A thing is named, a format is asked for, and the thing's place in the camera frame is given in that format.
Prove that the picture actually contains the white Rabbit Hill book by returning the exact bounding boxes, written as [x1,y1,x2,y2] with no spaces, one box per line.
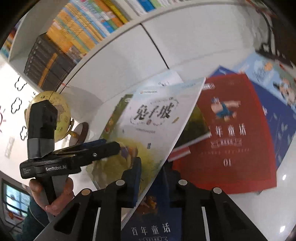
[86,78,205,205]

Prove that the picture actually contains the person's left hand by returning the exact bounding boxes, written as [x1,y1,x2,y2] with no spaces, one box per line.
[29,177,74,216]

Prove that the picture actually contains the yellow desk globe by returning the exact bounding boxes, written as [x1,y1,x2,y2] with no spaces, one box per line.
[24,91,89,146]

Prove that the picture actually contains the dark blue fairy tale book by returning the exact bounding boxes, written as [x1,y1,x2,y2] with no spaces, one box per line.
[121,162,182,241]

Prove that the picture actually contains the black book set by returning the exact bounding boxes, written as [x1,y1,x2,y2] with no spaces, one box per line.
[23,33,76,91]

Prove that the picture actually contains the red fairy tale book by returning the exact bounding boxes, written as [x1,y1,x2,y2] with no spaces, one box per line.
[172,74,276,194]

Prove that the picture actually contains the orange yellow book row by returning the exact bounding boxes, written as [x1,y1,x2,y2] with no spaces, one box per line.
[46,0,129,63]

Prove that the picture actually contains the light blue Tang poetry book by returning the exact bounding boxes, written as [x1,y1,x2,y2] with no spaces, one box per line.
[234,53,295,110]

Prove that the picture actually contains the dark carved wooden stand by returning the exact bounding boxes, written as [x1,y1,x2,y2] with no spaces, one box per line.
[248,1,295,68]

